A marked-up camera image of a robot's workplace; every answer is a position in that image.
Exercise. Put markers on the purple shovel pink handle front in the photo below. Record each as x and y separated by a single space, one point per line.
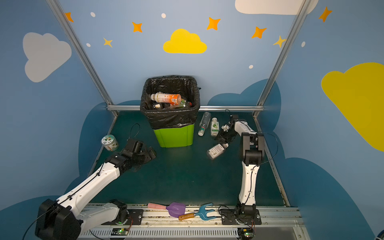
175 209

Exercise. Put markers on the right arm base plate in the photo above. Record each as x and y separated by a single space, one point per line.
231 217

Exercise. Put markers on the green bin with black liner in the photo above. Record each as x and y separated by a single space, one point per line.
173 127

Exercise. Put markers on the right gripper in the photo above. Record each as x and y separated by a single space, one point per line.
223 139

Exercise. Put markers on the right circuit board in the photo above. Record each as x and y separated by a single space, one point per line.
245 234

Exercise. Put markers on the white orange milk tea bottle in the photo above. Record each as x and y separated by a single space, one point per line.
173 99

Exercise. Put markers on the round tin with printed lid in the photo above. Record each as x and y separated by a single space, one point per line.
110 143

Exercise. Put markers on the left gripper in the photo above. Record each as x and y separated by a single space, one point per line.
146 154

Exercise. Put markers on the left circuit board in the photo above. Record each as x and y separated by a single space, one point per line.
120 232

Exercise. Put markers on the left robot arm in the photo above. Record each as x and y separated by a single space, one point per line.
63 218

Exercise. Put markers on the tall red white label bottle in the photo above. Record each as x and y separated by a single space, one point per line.
204 123

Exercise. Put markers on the circuit board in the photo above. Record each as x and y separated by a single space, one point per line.
245 234
120 232

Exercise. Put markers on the aluminium frame post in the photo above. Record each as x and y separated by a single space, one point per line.
70 33
303 11

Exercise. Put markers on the right aluminium frame post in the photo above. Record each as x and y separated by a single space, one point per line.
303 11

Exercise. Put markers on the blue fork rake wooden handle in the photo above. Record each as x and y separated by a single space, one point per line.
202 213

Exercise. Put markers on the purple text label bottle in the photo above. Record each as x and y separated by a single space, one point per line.
217 150

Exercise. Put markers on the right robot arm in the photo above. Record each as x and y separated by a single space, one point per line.
252 153

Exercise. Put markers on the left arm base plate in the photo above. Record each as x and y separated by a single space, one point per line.
132 217

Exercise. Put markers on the red green label bottle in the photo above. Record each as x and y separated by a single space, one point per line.
184 104

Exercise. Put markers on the left aluminium frame post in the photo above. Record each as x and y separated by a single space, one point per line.
70 33

